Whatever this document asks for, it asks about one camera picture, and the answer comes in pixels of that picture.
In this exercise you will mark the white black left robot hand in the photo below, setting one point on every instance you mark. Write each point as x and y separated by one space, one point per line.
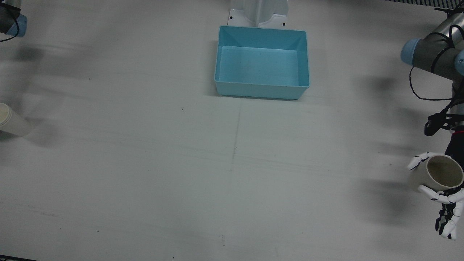
449 217

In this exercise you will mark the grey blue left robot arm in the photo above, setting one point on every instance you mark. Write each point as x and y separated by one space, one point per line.
431 54

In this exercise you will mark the white paper cup stack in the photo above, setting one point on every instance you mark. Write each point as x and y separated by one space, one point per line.
14 121

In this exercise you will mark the light blue plastic bin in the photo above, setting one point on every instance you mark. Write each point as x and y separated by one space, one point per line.
261 65

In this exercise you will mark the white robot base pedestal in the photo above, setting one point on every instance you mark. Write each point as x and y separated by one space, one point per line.
259 12

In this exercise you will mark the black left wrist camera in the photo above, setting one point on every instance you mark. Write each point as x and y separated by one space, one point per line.
435 123

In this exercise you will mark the beige cup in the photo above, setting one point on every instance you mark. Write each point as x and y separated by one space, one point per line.
420 177

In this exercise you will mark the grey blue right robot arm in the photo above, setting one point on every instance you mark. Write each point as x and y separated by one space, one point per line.
7 20

